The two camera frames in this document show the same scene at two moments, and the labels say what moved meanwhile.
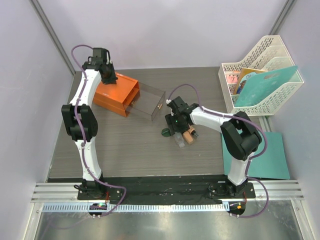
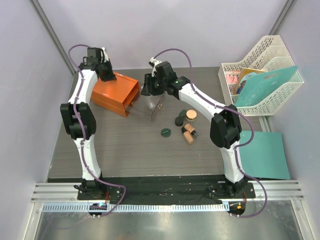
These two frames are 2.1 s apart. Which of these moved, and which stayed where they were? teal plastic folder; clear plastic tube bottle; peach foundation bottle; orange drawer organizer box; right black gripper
Moved: right black gripper; clear plastic tube bottle
Stayed: peach foundation bottle; teal plastic folder; orange drawer organizer box
